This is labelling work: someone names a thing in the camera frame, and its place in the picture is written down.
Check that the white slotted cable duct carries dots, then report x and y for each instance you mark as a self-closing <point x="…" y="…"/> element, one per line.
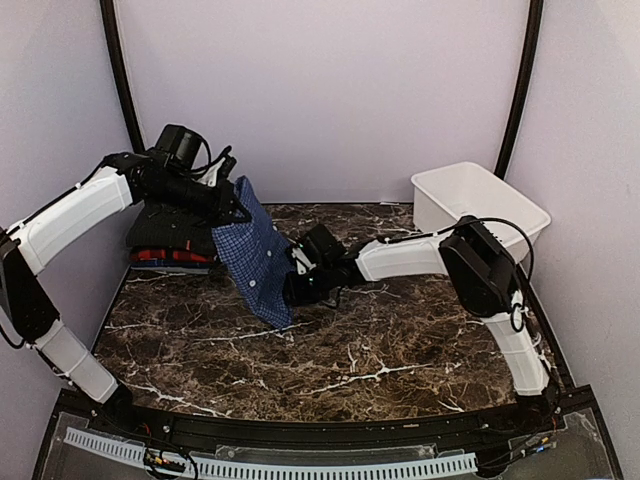
<point x="266" y="465"/>

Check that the blue checked long sleeve shirt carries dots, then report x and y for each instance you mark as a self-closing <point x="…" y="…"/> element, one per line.
<point x="255" y="254"/>

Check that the black left frame post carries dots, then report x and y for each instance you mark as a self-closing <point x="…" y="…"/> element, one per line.
<point x="119" y="74"/>

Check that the black front table rail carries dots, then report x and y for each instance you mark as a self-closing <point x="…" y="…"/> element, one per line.
<point x="478" y="429"/>

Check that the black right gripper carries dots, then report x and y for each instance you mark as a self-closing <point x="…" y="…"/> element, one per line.
<point x="296" y="295"/>

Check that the black right frame post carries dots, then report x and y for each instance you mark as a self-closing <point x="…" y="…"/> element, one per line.
<point x="521" y="88"/>

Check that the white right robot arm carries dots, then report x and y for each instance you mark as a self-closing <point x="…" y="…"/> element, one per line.
<point x="481" y="270"/>

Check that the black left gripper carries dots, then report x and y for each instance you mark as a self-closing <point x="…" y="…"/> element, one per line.
<point x="226" y="200"/>

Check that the black striped shirt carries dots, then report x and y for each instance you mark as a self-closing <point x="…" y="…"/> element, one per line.
<point x="164" y="226"/>

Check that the white plastic basket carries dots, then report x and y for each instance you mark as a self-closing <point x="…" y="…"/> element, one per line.
<point x="443" y="195"/>

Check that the black frame post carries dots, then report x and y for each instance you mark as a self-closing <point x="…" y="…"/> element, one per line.
<point x="119" y="74"/>
<point x="521" y="88"/>

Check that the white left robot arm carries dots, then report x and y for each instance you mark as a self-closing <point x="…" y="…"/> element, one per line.
<point x="119" y="182"/>

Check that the red plaid folded shirt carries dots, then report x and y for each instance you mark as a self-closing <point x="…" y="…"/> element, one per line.
<point x="166" y="256"/>

